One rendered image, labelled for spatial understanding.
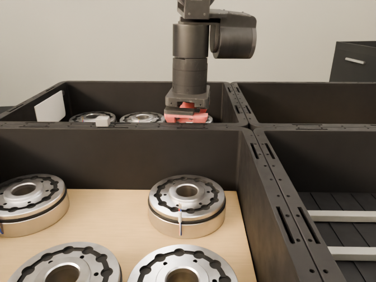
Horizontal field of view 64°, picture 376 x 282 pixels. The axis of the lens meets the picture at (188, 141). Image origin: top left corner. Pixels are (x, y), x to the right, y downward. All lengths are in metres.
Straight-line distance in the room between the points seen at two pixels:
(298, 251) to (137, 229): 0.23
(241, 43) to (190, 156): 0.19
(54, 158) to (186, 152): 0.20
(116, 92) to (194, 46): 0.32
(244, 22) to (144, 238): 0.34
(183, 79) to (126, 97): 0.29
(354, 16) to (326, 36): 0.38
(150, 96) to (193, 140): 0.32
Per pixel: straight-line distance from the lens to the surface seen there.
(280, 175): 0.33
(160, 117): 0.70
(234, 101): 0.57
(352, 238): 0.44
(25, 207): 0.44
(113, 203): 0.46
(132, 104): 0.75
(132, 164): 0.46
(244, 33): 0.49
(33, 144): 0.50
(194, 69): 0.48
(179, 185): 0.42
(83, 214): 0.45
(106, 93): 0.75
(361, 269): 0.40
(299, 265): 0.23
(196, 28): 0.47
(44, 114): 0.67
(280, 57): 3.91
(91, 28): 3.53
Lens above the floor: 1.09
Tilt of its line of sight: 24 degrees down
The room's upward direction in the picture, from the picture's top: straight up
